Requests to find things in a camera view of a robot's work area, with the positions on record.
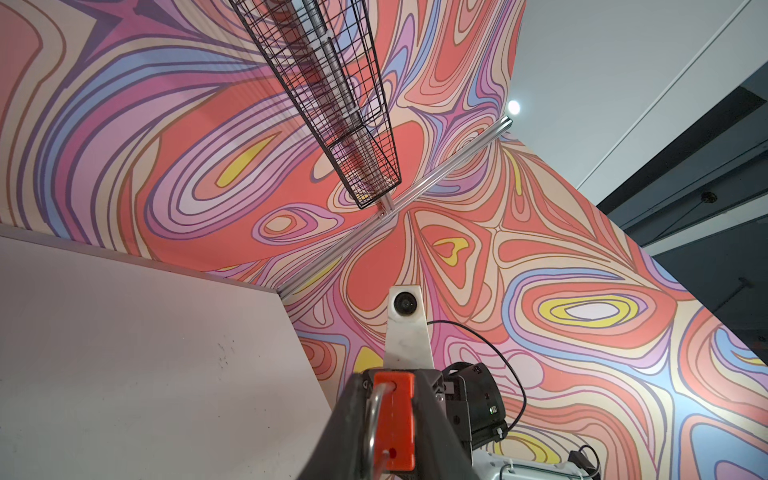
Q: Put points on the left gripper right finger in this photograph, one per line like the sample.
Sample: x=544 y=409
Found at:
x=438 y=452

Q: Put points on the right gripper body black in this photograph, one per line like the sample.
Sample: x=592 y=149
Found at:
x=474 y=405

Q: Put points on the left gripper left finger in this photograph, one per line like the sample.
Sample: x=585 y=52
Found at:
x=339 y=453

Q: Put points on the red padlock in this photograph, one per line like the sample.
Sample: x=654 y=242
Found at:
x=389 y=434

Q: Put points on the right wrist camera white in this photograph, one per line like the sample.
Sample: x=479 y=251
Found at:
x=407 y=339

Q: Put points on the black wire basket back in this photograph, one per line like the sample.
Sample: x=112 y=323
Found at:
x=323 y=55

